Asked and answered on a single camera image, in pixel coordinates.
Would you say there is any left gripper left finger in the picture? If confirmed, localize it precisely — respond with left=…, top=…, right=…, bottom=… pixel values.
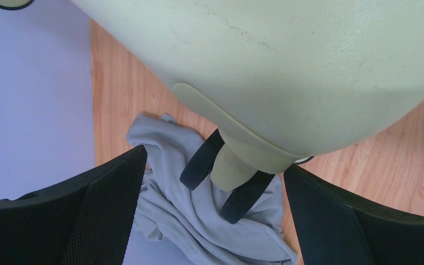
left=0, top=145, right=147, bottom=264

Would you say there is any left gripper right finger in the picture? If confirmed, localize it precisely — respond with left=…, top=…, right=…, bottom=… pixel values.
left=284, top=165, right=424, bottom=264

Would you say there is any cream suitcase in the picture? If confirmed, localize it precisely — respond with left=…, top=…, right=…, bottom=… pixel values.
left=0, top=0, right=424, bottom=225

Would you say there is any grey crumpled cloth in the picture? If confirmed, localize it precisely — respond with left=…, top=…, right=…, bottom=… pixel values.
left=126, top=114, right=298, bottom=264

